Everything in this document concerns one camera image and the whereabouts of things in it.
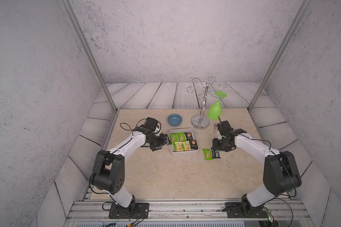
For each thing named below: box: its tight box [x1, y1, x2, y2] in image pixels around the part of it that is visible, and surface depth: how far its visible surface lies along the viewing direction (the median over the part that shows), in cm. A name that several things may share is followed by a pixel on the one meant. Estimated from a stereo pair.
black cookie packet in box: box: [184, 132, 194, 141], surface depth 104 cm
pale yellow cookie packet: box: [181, 140, 192, 151], surface depth 96 cm
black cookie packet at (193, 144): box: [189, 139, 198, 150], surface depth 98 cm
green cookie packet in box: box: [170, 133, 179, 144], surface depth 101 cm
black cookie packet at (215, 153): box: [210, 147, 222, 159], surface depth 95 cm
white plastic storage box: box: [168, 127, 199, 157], surface depth 98 cm
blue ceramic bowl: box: [167, 113, 183, 127], surface depth 113 cm
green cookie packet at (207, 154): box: [202, 148, 214, 161], surface depth 95 cm
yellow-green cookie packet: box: [173, 141, 186, 152], surface depth 97 cm
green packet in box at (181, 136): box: [177, 131, 187, 142], surface depth 104 cm
